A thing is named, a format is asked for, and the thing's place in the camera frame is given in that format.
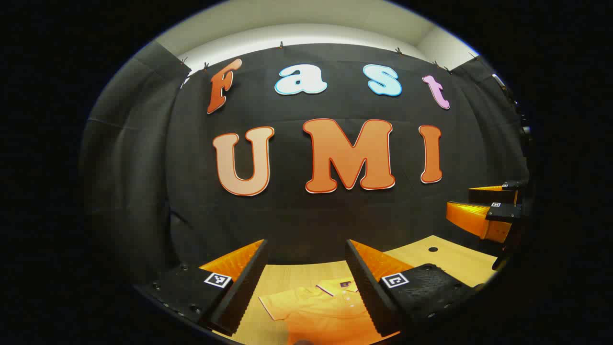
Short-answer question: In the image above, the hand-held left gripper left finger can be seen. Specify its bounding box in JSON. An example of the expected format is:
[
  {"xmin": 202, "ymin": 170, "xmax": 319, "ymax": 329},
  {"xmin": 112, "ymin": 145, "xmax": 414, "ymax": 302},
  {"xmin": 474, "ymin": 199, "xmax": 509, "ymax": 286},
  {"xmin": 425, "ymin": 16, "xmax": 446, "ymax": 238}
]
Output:
[{"xmin": 134, "ymin": 239, "xmax": 269, "ymax": 337}]

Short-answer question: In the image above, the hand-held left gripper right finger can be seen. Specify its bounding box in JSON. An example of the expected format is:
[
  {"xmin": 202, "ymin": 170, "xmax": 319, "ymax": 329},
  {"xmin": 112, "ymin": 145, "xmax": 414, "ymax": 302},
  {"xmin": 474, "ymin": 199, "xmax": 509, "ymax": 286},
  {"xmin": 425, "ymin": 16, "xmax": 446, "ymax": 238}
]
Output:
[{"xmin": 345, "ymin": 239, "xmax": 484, "ymax": 338}]

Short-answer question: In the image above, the orange T-shirt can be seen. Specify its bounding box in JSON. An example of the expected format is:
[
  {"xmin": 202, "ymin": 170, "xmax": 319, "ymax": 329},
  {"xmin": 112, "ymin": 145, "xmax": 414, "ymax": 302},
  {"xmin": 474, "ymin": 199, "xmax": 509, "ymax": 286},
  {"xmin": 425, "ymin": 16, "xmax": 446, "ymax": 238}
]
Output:
[{"xmin": 259, "ymin": 278, "xmax": 400, "ymax": 345}]

